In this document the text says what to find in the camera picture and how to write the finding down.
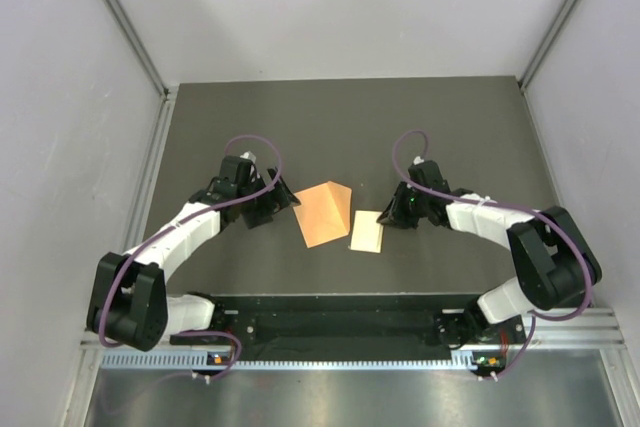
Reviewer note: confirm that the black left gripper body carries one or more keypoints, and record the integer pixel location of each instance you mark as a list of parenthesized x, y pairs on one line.
[(256, 186)]

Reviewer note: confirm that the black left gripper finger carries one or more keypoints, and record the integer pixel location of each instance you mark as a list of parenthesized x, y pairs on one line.
[(260, 210), (280, 196)]

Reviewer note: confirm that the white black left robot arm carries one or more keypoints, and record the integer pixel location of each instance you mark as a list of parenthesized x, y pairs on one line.
[(129, 303)]

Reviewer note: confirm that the right aluminium frame post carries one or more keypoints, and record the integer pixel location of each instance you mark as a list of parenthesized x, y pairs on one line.
[(551, 35)]

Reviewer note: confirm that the aluminium frame post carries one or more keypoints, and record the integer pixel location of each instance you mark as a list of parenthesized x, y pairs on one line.
[(551, 35), (135, 43)]

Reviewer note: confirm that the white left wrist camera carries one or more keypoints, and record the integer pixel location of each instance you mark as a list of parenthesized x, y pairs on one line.
[(249, 156)]

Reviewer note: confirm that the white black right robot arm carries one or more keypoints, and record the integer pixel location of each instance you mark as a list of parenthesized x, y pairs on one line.
[(552, 260)]

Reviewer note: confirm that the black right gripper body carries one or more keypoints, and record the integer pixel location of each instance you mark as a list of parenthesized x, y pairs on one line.
[(422, 201)]

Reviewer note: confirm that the left aluminium frame post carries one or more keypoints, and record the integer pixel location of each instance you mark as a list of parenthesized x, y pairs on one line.
[(135, 43)]

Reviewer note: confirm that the aluminium base profile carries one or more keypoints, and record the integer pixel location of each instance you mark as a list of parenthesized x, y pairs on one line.
[(596, 328)]

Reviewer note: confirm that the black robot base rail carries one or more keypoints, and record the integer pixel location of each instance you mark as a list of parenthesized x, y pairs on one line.
[(269, 322)]

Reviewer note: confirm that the cream paper letter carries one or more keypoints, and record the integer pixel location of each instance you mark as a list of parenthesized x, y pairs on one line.
[(367, 232)]

